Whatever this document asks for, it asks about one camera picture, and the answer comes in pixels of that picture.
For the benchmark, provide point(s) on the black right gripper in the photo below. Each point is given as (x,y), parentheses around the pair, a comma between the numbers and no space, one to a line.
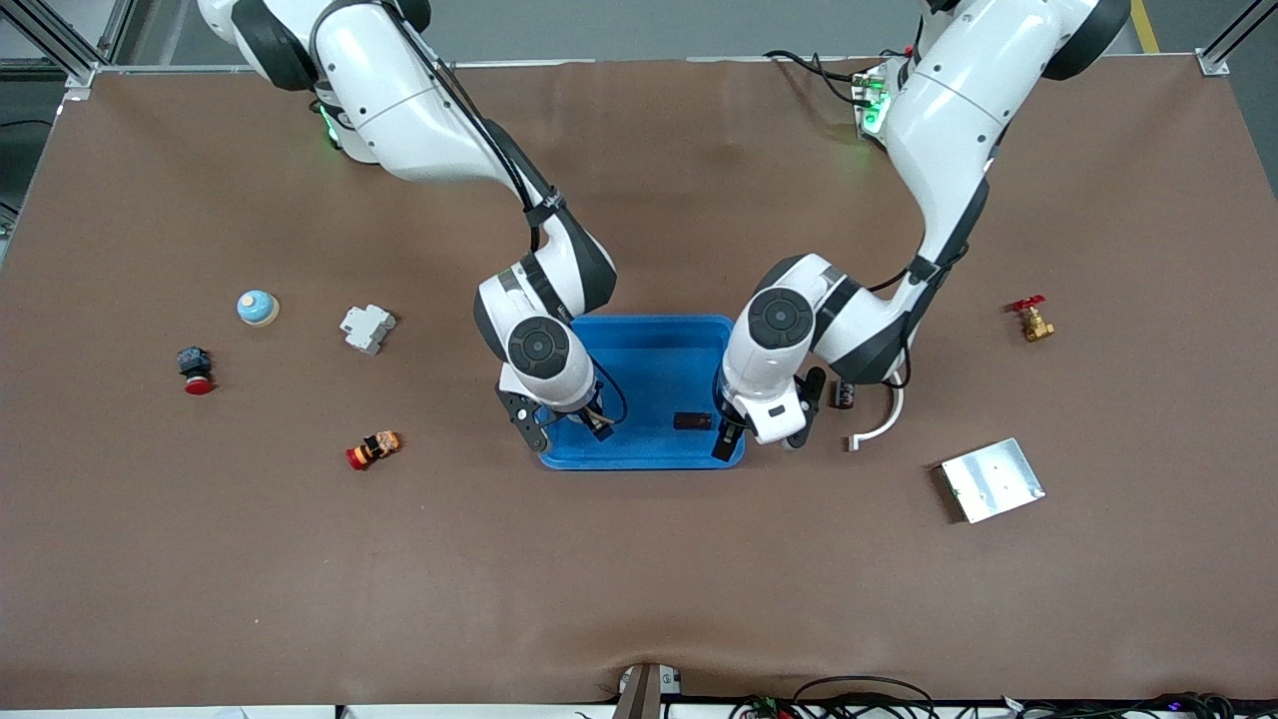
(596,420)

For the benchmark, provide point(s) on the dark brown capacitor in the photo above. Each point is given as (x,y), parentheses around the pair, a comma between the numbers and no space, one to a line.
(691,420)

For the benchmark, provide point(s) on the small black printed capacitor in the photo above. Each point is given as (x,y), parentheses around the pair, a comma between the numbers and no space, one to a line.
(846,392)

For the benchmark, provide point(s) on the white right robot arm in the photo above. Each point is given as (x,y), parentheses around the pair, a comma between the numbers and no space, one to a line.
(419,110)

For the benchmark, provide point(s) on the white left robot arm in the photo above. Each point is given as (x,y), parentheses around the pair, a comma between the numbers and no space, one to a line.
(958,110)

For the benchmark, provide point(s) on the blue plastic tray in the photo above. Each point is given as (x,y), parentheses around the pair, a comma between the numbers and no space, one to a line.
(649,369)

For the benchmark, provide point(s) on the red emergency stop yellow collar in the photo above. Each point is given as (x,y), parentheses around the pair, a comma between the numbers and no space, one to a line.
(374,449)

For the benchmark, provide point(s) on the white circuit breaker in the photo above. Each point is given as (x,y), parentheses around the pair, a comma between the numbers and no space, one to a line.
(366,330)

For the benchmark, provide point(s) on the silver metal plate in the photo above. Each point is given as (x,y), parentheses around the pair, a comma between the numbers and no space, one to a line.
(991,481)

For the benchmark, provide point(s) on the red mushroom button black body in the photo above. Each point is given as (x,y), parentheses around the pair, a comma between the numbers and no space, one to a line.
(194,364)

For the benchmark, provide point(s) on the white curved plastic bracket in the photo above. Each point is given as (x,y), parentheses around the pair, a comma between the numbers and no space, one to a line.
(889,424)

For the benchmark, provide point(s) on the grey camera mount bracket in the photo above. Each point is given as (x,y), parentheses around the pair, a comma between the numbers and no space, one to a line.
(647,691)

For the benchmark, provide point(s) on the aluminium frame profile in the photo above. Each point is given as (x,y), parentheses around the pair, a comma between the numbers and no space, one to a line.
(115,30)
(1213,63)

